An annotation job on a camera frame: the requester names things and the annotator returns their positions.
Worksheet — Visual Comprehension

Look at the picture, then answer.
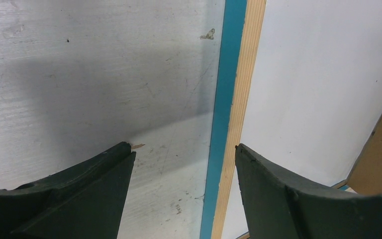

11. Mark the blue wooden picture frame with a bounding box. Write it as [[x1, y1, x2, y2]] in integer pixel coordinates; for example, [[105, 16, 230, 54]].
[[200, 0, 344, 239]]

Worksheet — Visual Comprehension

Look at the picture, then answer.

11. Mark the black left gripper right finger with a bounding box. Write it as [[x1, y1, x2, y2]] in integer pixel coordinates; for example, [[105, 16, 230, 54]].
[[235, 144, 382, 239]]

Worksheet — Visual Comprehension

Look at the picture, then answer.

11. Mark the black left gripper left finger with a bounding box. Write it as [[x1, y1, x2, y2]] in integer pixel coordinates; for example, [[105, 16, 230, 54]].
[[0, 142, 136, 239]]

